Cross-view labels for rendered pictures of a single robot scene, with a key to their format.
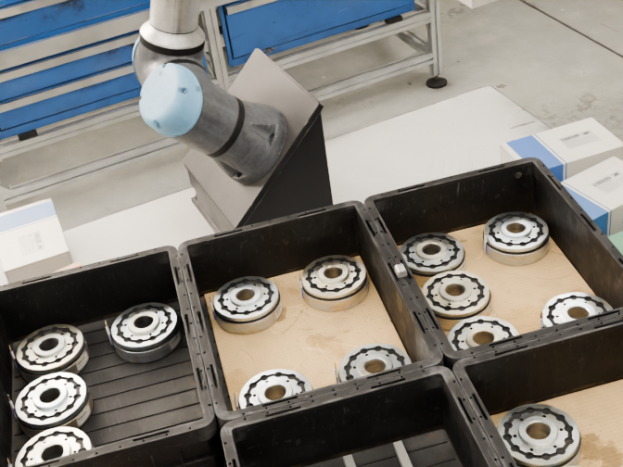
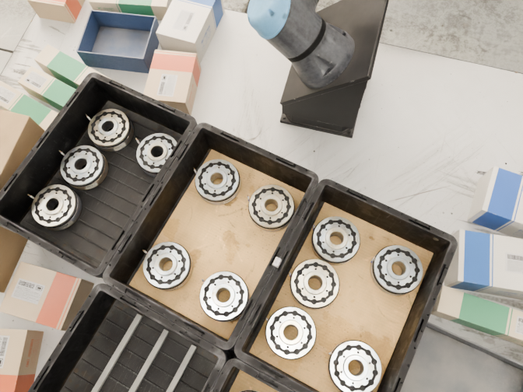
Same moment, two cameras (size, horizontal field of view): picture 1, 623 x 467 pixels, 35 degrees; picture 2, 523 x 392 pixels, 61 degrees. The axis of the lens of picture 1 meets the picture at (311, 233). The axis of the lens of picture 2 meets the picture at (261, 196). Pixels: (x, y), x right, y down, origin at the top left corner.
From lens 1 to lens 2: 0.99 m
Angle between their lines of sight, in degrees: 41
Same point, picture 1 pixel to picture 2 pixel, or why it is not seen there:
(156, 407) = (126, 208)
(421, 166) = (449, 123)
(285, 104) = (359, 49)
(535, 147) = (511, 189)
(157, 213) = not seen: hidden behind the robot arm
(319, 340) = (229, 238)
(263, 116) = (331, 54)
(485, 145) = (506, 138)
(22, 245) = (178, 18)
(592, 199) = (492, 267)
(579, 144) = not seen: outside the picture
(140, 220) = not seen: hidden behind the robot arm
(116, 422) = (103, 201)
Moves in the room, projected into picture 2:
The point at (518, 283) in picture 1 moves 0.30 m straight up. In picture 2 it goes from (364, 300) to (398, 278)
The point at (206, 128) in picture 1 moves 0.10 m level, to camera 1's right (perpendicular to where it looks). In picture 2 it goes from (279, 44) to (317, 66)
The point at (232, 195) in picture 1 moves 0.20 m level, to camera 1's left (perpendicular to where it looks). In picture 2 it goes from (295, 78) to (233, 42)
